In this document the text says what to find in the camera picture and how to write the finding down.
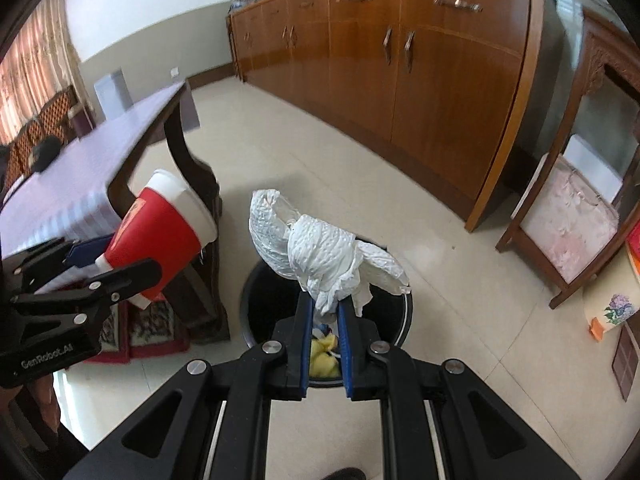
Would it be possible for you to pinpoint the red white paper cup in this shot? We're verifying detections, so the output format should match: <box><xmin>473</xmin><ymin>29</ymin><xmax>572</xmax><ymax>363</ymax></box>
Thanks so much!
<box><xmin>96</xmin><ymin>169</ymin><xmax>218</xmax><ymax>310</ymax></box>

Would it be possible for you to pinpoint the yellow cloth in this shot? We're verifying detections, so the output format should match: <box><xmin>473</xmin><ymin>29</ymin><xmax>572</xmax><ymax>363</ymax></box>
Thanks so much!
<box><xmin>309</xmin><ymin>334</ymin><xmax>341</xmax><ymax>379</ymax></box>

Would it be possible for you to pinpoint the white tissue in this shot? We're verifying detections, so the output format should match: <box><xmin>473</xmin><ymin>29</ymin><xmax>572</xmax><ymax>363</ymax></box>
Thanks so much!
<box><xmin>248</xmin><ymin>188</ymin><xmax>411</xmax><ymax>321</ymax></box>

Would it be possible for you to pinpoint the black trash bucket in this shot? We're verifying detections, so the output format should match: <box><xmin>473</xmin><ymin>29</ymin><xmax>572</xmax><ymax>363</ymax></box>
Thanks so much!
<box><xmin>238</xmin><ymin>236</ymin><xmax>416</xmax><ymax>388</ymax></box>

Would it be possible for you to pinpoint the person's left hand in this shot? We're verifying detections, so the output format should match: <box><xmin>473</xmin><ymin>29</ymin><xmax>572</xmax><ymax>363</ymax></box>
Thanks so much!
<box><xmin>1</xmin><ymin>374</ymin><xmax>61</xmax><ymax>443</ymax></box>

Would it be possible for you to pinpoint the patterned red rug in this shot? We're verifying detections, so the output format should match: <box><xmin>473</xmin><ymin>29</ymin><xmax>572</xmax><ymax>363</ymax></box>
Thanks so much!
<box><xmin>88</xmin><ymin>295</ymin><xmax>190</xmax><ymax>364</ymax></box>

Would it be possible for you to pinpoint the checkered tablecloth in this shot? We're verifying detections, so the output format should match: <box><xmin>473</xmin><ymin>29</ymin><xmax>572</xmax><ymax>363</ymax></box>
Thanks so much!
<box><xmin>1</xmin><ymin>81</ymin><xmax>201</xmax><ymax>258</ymax></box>

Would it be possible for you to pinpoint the black cast iron teapot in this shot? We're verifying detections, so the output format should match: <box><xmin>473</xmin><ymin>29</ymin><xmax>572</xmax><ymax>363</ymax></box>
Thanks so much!
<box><xmin>28</xmin><ymin>136</ymin><xmax>63</xmax><ymax>174</ymax></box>

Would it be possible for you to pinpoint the wooden bench sofa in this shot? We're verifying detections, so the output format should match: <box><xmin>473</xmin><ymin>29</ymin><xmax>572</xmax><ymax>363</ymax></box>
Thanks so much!
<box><xmin>1</xmin><ymin>86</ymin><xmax>78</xmax><ymax>194</ymax></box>

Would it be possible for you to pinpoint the dark red tea canister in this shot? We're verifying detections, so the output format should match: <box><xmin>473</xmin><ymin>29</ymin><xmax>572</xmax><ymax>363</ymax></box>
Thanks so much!
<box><xmin>67</xmin><ymin>102</ymin><xmax>94</xmax><ymax>138</ymax></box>

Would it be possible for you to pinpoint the white rectangular tin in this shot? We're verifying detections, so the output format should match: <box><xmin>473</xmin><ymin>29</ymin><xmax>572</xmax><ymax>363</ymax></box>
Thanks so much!
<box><xmin>93</xmin><ymin>68</ymin><xmax>134</xmax><ymax>120</ymax></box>

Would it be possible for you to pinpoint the pink patterned curtain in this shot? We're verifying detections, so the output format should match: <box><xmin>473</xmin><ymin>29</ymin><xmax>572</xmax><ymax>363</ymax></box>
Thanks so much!
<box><xmin>0</xmin><ymin>0</ymin><xmax>88</xmax><ymax>144</ymax></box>

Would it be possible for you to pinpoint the pink floral framed panel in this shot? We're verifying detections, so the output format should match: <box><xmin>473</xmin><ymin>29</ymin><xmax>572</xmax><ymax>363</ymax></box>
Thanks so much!
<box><xmin>521</xmin><ymin>156</ymin><xmax>620</xmax><ymax>283</ymax></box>

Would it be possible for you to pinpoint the red gift box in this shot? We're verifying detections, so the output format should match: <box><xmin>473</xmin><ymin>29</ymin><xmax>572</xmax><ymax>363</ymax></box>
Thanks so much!
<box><xmin>626</xmin><ymin>221</ymin><xmax>640</xmax><ymax>276</ymax></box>

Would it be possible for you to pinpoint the wooden sideboard cabinet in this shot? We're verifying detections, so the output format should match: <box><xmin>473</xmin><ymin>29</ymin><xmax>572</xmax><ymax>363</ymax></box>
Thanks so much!
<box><xmin>229</xmin><ymin>0</ymin><xmax>544</xmax><ymax>231</ymax></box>

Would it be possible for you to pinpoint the carved wooden side stand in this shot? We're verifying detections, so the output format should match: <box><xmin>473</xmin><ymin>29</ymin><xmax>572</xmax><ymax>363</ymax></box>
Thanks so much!
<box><xmin>496</xmin><ymin>9</ymin><xmax>639</xmax><ymax>309</ymax></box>

